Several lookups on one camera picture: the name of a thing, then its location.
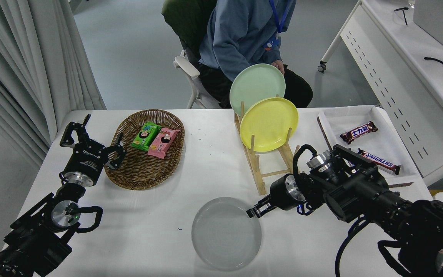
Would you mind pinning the white tray with brown base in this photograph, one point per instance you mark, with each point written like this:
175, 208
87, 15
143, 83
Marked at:
360, 115

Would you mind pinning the grey laptop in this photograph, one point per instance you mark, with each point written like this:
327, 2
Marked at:
437, 19

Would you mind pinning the pink snack pack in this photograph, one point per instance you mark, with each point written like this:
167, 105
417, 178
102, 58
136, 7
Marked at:
162, 144

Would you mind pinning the person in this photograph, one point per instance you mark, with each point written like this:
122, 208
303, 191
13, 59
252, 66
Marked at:
237, 34

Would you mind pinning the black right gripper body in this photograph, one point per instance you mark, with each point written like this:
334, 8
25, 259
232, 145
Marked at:
279, 194

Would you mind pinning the Snickers bar with English print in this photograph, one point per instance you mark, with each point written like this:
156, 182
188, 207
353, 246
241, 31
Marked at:
383, 161

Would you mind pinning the black glasses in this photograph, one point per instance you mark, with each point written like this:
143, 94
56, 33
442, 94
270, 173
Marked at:
403, 11

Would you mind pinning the white desk with perforated panel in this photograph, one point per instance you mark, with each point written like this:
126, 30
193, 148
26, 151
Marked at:
398, 77

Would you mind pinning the yellow plate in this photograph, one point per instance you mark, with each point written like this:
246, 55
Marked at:
269, 123

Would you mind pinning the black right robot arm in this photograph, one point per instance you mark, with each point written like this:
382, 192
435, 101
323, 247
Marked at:
379, 200

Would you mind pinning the grey plate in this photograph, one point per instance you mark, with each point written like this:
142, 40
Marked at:
225, 234

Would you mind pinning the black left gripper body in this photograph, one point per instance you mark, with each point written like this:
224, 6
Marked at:
87, 159

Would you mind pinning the pale grey curtain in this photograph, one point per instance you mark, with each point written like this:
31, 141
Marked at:
14, 57

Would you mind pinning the person's hand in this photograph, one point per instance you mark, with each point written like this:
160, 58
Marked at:
280, 66

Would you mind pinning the wooden plate rack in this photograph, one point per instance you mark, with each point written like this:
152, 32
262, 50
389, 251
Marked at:
260, 185

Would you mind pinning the green snack pack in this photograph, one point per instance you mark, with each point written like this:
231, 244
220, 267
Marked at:
144, 136

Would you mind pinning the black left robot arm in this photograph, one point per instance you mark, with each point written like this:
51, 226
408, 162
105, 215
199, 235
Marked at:
33, 238

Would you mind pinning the brown oval wicker basket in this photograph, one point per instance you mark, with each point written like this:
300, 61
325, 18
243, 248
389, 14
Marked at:
140, 173

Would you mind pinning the Snickers bar with Chinese print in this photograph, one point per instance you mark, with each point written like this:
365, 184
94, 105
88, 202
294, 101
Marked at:
359, 132

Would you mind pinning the pale green plate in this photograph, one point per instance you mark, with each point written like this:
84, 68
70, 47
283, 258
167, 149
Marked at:
254, 84

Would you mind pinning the office chair with white armrest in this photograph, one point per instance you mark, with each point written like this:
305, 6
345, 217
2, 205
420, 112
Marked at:
187, 23

